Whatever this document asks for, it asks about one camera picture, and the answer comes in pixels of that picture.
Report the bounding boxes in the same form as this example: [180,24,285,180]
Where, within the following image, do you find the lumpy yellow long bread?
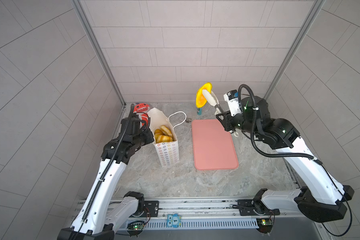
[155,129,163,135]

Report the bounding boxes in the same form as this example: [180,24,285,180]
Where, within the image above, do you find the white paper bag with print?
[148,108,187,168]

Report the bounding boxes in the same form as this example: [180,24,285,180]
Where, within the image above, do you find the white food tongs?
[208,91,239,138]

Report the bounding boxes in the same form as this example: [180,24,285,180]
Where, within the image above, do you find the orange half-round bread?
[196,83,213,108]

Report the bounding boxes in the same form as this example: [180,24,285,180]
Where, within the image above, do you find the braided orange pretzel bread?
[156,135,174,144]

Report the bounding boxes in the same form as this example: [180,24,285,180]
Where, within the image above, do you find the ring-shaped yellow bread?
[160,125,173,138]

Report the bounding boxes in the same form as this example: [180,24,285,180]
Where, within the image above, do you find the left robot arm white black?
[57,105,155,240]

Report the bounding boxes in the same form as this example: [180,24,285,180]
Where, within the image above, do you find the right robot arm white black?
[207,84,355,224]

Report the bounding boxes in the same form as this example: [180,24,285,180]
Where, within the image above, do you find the red shark plush toy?
[133,103,151,127]

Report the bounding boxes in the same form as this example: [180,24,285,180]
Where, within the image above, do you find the pink tray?
[192,119,239,171]

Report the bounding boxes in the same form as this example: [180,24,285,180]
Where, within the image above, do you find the blue owl tag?
[167,213,182,228]

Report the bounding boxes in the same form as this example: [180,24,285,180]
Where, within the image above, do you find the left circuit board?
[127,221,146,231]

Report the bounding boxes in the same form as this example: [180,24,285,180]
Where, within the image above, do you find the circuit board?
[127,221,146,231]
[256,218,274,235]

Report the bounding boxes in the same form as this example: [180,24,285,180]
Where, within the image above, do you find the right circuit board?
[256,218,274,235]

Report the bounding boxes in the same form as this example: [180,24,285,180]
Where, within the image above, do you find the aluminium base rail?
[120,197,317,231]

